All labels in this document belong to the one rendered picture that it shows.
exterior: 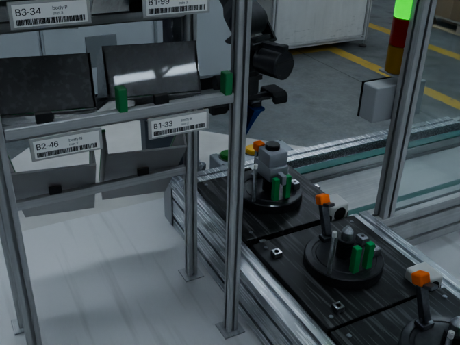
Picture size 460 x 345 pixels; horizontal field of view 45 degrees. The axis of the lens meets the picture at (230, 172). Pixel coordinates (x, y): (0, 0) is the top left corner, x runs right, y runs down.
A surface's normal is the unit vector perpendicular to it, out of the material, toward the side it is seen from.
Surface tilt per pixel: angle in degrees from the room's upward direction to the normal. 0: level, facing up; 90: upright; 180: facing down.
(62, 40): 90
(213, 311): 0
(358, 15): 90
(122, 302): 0
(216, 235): 0
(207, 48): 90
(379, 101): 90
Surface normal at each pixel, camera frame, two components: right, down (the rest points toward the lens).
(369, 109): -0.88, 0.20
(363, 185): 0.03, -0.88
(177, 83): 0.29, 0.05
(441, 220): 0.47, 0.43
